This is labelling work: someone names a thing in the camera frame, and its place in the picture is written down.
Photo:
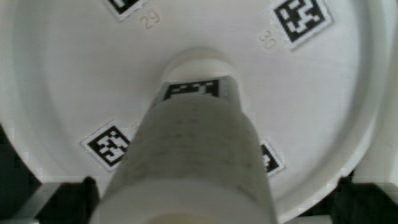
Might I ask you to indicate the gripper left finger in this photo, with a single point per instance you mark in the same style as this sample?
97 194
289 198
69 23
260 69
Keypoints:
61 204

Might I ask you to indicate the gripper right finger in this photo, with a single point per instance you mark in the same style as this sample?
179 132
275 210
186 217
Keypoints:
364 206

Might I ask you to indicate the white table leg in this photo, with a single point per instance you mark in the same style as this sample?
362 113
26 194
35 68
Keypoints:
191 179

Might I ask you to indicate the white round table top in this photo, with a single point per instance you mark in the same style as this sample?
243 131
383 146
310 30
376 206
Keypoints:
104 55

